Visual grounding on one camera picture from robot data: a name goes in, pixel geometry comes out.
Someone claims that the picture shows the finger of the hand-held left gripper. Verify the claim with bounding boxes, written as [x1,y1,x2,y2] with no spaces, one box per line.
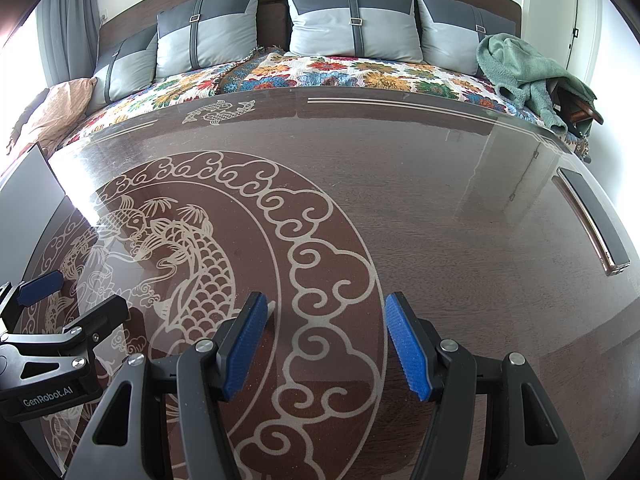
[0,295,131,357]
[0,269,64,334]

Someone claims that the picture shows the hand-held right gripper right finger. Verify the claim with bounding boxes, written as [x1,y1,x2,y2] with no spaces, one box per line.
[384,291,586,480]

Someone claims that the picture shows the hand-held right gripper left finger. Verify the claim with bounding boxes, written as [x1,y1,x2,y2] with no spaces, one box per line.
[62,292,269,480]

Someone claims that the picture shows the white foam board box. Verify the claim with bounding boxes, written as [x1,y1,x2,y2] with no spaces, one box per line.
[0,141,69,212]

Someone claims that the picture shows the pink crumpled blanket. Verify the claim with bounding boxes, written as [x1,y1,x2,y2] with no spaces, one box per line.
[5,76,99,157]

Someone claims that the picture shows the floral patterned sofa blanket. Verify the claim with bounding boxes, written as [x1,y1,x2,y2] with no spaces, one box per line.
[54,57,253,153]
[217,46,592,157]

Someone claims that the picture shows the black smartphone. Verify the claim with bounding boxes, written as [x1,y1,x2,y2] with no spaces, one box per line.
[552,166,632,277]

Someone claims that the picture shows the grey curtain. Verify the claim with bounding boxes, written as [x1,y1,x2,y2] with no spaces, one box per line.
[29,0,109,92]

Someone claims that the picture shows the green fleece towel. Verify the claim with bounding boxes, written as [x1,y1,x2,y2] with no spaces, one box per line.
[475,33,599,134]

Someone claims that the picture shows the grey two-tone strap cushion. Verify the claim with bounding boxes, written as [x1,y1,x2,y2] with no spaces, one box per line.
[414,0,502,79]
[154,0,265,82]
[87,25,159,104]
[283,0,425,65]

